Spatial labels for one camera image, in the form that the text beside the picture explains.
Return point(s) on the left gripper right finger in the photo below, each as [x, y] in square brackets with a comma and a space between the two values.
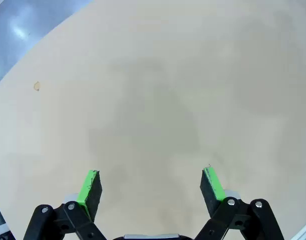
[210, 192]

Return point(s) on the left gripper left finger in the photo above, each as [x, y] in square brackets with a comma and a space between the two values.
[86, 192]

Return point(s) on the white aluminium profile frame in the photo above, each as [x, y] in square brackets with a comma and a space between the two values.
[305, 232]

